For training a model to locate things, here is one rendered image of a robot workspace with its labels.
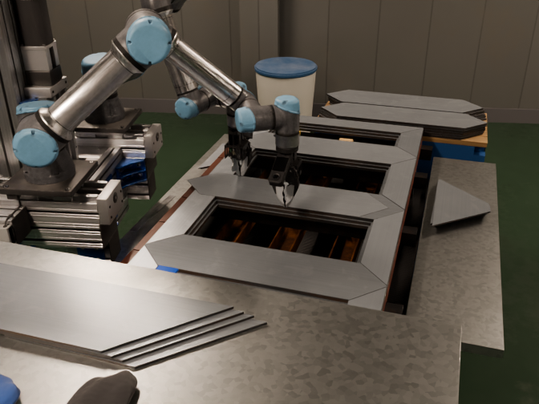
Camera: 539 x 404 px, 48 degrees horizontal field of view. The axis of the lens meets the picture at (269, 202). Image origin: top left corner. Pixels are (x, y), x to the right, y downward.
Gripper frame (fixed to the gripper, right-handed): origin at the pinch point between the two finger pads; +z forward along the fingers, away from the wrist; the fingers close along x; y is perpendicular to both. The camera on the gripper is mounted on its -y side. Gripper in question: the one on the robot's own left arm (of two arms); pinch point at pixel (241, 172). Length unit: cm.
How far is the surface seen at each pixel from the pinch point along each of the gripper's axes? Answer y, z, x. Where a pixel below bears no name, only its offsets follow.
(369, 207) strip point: 11, 1, 50
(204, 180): 8.9, 0.6, -11.2
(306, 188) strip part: 4.2, 0.7, 26.6
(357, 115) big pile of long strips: -74, 1, 31
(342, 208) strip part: 15.1, 0.6, 41.9
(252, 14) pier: -264, -2, -85
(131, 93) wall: -258, 71, -196
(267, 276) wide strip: 60, 0, 29
